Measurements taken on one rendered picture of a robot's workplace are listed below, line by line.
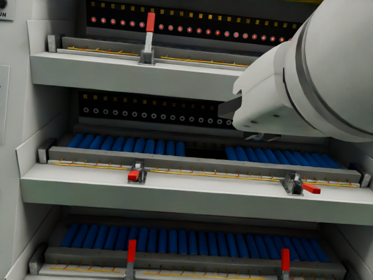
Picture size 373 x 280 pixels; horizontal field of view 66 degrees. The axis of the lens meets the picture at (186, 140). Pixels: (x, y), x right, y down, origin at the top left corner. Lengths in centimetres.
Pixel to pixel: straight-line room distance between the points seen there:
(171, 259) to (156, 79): 32
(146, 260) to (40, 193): 22
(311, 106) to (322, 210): 39
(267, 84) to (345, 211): 40
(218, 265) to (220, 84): 33
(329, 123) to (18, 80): 45
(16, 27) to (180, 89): 27
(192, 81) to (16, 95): 27
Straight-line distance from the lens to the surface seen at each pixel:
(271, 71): 20
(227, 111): 27
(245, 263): 59
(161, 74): 47
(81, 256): 58
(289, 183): 52
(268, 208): 51
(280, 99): 19
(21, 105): 51
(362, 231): 66
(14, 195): 52
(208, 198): 48
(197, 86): 48
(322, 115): 17
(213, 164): 51
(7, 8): 56
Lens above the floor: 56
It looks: level
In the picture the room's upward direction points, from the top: 5 degrees clockwise
